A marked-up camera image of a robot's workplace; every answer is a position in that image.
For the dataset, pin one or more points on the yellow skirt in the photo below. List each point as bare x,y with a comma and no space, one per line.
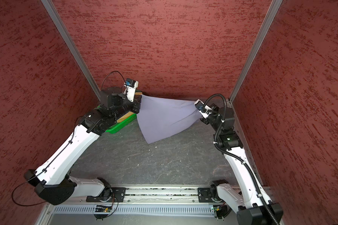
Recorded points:
124,117

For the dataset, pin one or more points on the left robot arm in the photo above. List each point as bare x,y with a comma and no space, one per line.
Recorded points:
52,181

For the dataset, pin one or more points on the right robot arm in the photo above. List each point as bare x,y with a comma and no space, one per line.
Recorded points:
228,142

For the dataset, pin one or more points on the right aluminium corner post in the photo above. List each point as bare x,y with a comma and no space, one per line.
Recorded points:
270,15

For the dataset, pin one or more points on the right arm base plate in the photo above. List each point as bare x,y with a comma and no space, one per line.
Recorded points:
205,195

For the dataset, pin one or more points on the aluminium corner post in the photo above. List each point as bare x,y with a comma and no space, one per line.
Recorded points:
270,15
54,15

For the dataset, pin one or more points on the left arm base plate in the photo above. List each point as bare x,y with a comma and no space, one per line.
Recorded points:
119,194

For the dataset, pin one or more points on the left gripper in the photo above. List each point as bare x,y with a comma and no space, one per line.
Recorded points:
136,103

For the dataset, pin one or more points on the left aluminium corner post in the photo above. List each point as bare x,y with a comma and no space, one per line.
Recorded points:
54,15

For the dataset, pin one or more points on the white slotted cable duct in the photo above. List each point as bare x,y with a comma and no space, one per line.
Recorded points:
151,210

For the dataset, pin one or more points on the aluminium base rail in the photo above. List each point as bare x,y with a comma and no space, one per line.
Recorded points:
160,194

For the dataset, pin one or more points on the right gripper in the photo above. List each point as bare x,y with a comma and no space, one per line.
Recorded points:
204,120

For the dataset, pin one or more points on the green plastic basket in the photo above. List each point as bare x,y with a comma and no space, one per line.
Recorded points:
121,125

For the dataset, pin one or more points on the lavender skirt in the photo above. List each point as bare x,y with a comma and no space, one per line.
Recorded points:
160,118

